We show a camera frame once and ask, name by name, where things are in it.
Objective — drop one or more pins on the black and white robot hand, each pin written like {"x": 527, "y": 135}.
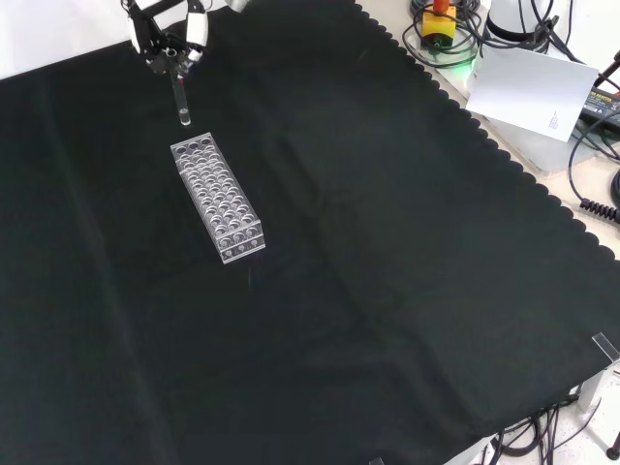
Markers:
{"x": 155, "y": 46}

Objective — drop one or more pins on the clear glass test tube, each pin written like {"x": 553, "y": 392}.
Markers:
{"x": 181, "y": 100}

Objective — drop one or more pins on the clear plastic test tube rack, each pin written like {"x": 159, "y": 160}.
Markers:
{"x": 216, "y": 196}

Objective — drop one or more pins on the black bench cloth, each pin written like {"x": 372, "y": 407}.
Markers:
{"x": 271, "y": 252}

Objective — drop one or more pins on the yellow stop button box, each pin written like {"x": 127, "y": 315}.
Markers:
{"x": 438, "y": 26}

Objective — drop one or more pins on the pale white board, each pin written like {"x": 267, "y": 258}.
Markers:
{"x": 530, "y": 93}

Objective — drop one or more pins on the black power adapter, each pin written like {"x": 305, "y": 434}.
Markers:
{"x": 602, "y": 107}

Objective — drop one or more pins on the clear acrylic clamp plate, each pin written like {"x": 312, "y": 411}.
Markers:
{"x": 605, "y": 347}

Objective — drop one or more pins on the grey metal base plate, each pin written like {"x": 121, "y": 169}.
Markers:
{"x": 528, "y": 140}

